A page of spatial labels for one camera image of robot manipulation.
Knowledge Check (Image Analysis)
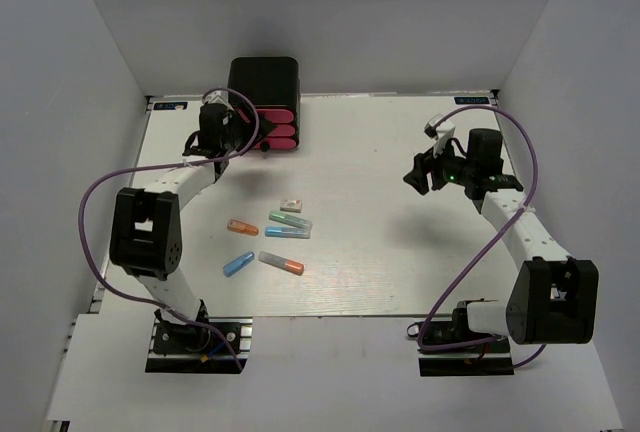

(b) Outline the blue highlighter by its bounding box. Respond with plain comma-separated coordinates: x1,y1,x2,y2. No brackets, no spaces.
264,226,311,239

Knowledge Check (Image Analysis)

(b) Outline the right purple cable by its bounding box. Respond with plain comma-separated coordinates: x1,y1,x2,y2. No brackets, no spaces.
415,105,549,371

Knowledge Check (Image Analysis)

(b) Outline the orange white highlighter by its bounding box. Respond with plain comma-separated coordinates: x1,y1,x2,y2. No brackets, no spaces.
258,251,304,276

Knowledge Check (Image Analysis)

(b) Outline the left blue table sticker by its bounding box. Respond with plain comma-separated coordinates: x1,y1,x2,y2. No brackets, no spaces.
153,101,188,111

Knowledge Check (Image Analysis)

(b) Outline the black drawer cabinet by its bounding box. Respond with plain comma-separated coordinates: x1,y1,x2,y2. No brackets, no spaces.
227,56,301,145

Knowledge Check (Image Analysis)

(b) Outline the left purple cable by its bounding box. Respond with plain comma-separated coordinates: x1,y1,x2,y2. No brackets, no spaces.
77,86,264,371

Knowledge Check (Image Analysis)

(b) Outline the right blue table sticker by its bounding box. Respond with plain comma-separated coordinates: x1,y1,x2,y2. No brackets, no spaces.
454,96,490,106

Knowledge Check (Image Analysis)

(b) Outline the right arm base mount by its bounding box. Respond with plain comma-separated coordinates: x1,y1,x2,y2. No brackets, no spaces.
406,299,514,377

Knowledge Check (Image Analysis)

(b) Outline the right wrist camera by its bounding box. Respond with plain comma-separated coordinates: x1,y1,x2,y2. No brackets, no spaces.
424,114,455,157

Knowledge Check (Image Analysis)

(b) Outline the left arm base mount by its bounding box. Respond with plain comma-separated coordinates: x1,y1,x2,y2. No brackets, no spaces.
145,318,253,375

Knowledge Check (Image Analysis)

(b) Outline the purple cable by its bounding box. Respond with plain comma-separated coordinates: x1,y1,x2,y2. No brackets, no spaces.
415,105,549,371
77,86,264,371

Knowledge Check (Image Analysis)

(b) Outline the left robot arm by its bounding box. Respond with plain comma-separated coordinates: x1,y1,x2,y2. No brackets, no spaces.
109,102,277,351

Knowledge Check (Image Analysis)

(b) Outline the green highlighter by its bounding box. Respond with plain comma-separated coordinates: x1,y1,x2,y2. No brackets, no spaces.
269,211,313,230

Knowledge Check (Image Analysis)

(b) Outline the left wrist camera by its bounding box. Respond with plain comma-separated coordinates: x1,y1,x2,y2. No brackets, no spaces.
202,90,233,109

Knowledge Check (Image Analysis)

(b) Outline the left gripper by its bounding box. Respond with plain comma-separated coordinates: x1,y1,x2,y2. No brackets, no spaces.
221,100,277,156

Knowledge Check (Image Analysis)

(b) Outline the blue table sticker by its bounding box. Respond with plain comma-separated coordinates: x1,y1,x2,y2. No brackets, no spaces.
153,101,188,111
454,96,490,106

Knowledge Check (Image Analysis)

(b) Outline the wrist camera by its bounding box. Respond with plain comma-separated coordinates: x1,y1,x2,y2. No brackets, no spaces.
424,114,455,157
202,90,233,109

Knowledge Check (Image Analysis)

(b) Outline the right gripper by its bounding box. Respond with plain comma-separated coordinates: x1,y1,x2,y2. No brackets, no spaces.
404,134,476,195

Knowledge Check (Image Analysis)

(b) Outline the pink drawer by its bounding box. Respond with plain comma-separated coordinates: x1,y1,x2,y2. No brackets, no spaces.
269,124,297,137
256,137,298,152
258,108,296,124

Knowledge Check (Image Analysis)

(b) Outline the white eraser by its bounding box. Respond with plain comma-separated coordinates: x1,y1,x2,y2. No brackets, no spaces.
279,199,303,213

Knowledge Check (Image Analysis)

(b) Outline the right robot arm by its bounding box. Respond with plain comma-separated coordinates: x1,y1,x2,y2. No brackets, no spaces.
404,123,599,353

